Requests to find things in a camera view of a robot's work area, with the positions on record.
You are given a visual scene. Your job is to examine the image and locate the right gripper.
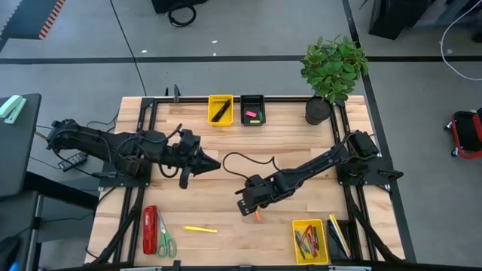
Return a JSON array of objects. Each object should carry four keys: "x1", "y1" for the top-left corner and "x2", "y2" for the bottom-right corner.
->
[{"x1": 235, "y1": 180, "x2": 294, "y2": 218}]

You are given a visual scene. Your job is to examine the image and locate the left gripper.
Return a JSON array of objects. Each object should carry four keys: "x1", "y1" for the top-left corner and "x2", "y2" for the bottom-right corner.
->
[{"x1": 165, "y1": 145, "x2": 222, "y2": 189}]

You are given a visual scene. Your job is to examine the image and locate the black pen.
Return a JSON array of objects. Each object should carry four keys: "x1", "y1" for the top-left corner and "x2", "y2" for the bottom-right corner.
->
[
  {"x1": 213, "y1": 100, "x2": 230, "y2": 121},
  {"x1": 211, "y1": 103, "x2": 229, "y2": 123},
  {"x1": 216, "y1": 98, "x2": 232, "y2": 118}
]

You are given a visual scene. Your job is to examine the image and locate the yellow marker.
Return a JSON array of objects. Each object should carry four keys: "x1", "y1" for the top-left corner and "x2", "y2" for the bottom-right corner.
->
[{"x1": 182, "y1": 225, "x2": 218, "y2": 234}]

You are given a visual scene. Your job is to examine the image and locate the yellow mesh plastic bin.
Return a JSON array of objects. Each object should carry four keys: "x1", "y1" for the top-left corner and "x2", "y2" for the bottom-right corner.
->
[
  {"x1": 292, "y1": 218, "x2": 330, "y2": 266},
  {"x1": 206, "y1": 93, "x2": 234, "y2": 127}
]

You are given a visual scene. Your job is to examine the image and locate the black mesh plastic bin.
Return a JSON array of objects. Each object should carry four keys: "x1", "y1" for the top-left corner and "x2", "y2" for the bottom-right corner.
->
[
  {"x1": 326, "y1": 219, "x2": 358, "y2": 263},
  {"x1": 239, "y1": 94, "x2": 267, "y2": 127}
]

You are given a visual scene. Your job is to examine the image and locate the black clamp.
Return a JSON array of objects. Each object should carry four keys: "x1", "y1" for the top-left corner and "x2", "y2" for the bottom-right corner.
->
[{"x1": 164, "y1": 84, "x2": 182, "y2": 104}]

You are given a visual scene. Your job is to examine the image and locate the red stapler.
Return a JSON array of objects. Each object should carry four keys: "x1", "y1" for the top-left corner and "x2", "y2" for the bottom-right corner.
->
[{"x1": 142, "y1": 205, "x2": 158, "y2": 255}]

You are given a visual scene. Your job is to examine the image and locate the black power adapter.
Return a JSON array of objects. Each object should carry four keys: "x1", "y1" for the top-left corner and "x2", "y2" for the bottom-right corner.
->
[{"x1": 57, "y1": 151, "x2": 88, "y2": 173}]

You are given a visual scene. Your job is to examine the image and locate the green potted plant black pot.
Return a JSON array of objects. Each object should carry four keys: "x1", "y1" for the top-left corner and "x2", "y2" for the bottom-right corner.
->
[{"x1": 300, "y1": 34, "x2": 370, "y2": 126}]

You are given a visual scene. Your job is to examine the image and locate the black box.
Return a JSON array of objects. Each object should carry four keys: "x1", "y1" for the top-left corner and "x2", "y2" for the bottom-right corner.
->
[{"x1": 151, "y1": 0, "x2": 209, "y2": 14}]

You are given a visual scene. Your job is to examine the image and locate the black side table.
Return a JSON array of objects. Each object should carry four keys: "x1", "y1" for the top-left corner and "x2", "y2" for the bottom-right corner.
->
[{"x1": 0, "y1": 93, "x2": 42, "y2": 200}]

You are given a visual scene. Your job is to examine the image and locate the mint green stapler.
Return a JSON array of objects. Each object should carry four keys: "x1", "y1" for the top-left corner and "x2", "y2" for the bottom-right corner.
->
[{"x1": 0, "y1": 94, "x2": 28, "y2": 125}]

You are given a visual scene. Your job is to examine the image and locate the black mat orange stripes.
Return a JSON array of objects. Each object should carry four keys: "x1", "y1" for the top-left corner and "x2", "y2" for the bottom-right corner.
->
[{"x1": 0, "y1": 0, "x2": 67, "y2": 41}]

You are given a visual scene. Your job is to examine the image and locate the red and black cart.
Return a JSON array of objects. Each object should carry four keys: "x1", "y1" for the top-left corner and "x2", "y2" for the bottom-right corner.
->
[{"x1": 444, "y1": 108, "x2": 482, "y2": 161}]

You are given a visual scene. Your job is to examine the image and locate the black cabinet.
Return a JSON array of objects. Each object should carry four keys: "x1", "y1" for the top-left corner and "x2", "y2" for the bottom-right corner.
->
[{"x1": 368, "y1": 0, "x2": 434, "y2": 41}]

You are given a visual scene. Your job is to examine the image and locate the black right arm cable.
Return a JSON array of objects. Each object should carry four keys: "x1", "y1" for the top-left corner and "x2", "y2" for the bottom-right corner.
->
[{"x1": 221, "y1": 151, "x2": 283, "y2": 181}]

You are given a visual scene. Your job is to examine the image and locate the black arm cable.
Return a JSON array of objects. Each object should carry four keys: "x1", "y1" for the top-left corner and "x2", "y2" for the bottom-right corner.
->
[
  {"x1": 112, "y1": 123, "x2": 184, "y2": 180},
  {"x1": 221, "y1": 151, "x2": 283, "y2": 181}
]

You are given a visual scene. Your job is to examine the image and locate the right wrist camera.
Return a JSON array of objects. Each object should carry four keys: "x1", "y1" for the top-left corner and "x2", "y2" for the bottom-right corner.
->
[{"x1": 246, "y1": 173, "x2": 269, "y2": 189}]

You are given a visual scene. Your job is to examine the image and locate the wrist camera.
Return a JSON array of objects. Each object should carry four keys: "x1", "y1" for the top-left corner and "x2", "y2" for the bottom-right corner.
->
[
  {"x1": 177, "y1": 129, "x2": 202, "y2": 157},
  {"x1": 246, "y1": 173, "x2": 269, "y2": 189}
]

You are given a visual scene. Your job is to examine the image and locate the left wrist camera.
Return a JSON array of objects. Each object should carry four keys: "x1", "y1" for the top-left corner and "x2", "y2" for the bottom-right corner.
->
[{"x1": 177, "y1": 129, "x2": 202, "y2": 157}]

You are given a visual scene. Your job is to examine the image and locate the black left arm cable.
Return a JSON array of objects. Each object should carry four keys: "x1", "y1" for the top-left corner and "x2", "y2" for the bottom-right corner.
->
[{"x1": 112, "y1": 123, "x2": 184, "y2": 180}]

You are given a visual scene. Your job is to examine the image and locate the green-handled scissors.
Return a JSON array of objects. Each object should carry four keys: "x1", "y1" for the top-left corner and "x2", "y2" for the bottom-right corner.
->
[{"x1": 155, "y1": 209, "x2": 178, "y2": 259}]

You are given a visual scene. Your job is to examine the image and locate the black aluminium table frame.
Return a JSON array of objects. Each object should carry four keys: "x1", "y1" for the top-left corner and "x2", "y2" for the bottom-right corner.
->
[{"x1": 84, "y1": 93, "x2": 417, "y2": 271}]

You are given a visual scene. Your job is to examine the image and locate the black coiled cable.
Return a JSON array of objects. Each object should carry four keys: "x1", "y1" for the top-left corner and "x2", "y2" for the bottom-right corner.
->
[{"x1": 167, "y1": 2, "x2": 197, "y2": 28}]

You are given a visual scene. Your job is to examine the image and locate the white floor cable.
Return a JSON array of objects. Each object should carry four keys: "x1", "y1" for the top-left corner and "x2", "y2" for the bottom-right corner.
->
[{"x1": 439, "y1": 0, "x2": 482, "y2": 82}]

